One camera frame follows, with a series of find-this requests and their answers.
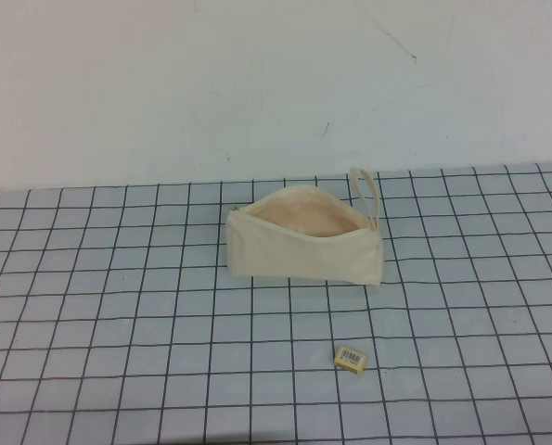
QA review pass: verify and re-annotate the yellow eraser with barcode sleeve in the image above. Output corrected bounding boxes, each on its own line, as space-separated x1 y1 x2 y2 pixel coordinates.
333 345 368 373

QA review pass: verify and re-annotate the cream canvas pencil case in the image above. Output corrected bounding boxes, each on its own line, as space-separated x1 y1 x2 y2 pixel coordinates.
225 167 385 284

